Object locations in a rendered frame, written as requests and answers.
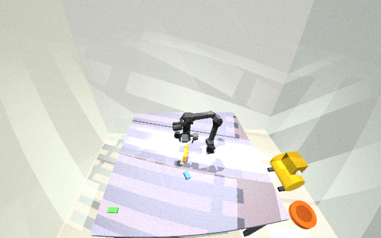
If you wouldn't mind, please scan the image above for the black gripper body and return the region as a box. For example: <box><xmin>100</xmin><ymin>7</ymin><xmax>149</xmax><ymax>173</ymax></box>
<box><xmin>174</xmin><ymin>130</ymin><xmax>198</xmax><ymax>141</ymax></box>

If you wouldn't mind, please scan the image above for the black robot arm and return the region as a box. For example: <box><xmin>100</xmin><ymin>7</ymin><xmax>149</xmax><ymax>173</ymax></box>
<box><xmin>172</xmin><ymin>111</ymin><xmax>223</xmax><ymax>154</ymax></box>

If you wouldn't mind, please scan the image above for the light blue rectangular block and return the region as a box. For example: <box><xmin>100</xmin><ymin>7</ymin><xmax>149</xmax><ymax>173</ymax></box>
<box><xmin>183</xmin><ymin>171</ymin><xmax>191</xmax><ymax>179</ymax></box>

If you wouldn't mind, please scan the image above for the small green block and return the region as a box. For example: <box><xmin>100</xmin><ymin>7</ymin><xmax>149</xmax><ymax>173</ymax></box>
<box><xmin>107</xmin><ymin>207</ymin><xmax>119</xmax><ymax>214</ymax></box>

